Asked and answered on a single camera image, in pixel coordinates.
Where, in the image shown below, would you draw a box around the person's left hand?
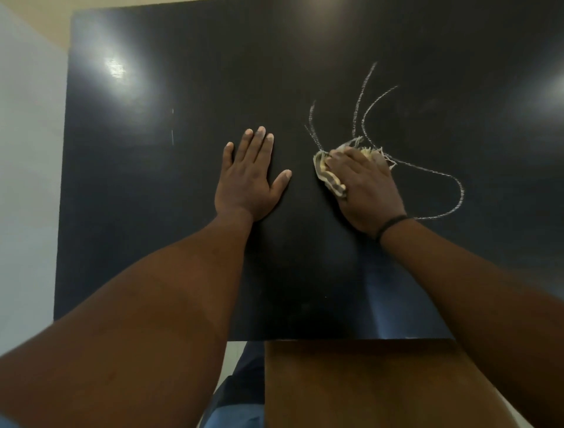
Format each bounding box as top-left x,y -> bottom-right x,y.
214,126 -> 293,223

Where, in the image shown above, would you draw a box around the person's right hand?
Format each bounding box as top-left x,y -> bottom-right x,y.
324,146 -> 408,239

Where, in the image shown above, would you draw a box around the black chalk-marked table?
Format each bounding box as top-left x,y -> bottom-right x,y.
53,0 -> 564,343

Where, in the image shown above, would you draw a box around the striped fringed cloth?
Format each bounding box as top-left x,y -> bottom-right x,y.
313,135 -> 397,198

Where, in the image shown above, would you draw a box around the tan moulded chair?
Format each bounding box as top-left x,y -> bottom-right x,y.
264,338 -> 521,428

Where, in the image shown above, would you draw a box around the person's left forearm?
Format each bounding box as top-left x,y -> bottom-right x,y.
0,210 -> 254,428

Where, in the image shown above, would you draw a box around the black wristband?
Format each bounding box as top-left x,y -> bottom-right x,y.
375,214 -> 411,242

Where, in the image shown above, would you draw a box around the person's right forearm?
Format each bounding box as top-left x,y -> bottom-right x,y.
378,219 -> 564,428

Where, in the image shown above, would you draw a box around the person's dark trousers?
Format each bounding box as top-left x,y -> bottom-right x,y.
211,342 -> 266,409

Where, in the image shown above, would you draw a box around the person's blue shirt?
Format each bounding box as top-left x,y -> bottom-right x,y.
200,403 -> 265,428

